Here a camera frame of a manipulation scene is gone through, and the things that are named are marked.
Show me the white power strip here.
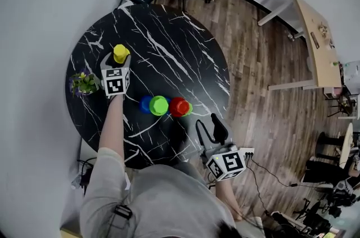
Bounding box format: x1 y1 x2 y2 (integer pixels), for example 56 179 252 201
238 147 255 160

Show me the yellow paper cup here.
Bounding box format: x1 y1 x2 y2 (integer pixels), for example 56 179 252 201
113 44 131 64

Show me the black harness buckle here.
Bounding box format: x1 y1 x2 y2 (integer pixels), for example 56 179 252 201
114 204 133 221

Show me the black round table base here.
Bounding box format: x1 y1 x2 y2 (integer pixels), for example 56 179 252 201
316 132 345 160

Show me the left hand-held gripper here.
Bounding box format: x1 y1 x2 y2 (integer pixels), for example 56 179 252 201
100 52 132 99

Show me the person's left forearm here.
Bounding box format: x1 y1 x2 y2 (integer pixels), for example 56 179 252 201
97 95 126 158

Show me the person's grey shirt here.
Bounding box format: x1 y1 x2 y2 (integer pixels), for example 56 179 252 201
79 146 240 238

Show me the pile of small beige objects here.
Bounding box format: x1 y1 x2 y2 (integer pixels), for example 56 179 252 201
317 21 331 38

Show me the small potted plant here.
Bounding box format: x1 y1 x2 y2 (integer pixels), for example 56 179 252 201
69 69 101 97

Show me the person's right forearm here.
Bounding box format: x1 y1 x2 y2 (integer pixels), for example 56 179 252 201
214 179 243 222

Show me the red paper cup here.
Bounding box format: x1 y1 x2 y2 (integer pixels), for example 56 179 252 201
169 97 190 118

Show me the black power cable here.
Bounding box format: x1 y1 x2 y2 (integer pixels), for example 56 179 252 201
246 159 320 189
247 165 272 217

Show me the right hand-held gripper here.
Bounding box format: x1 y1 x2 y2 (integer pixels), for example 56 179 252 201
196 113 247 183

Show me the black remote control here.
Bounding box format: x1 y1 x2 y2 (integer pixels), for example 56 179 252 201
309 32 320 50

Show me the light wooden desk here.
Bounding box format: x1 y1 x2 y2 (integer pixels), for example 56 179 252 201
258 0 343 91

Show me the white round side table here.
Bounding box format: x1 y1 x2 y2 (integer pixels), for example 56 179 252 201
338 122 354 169

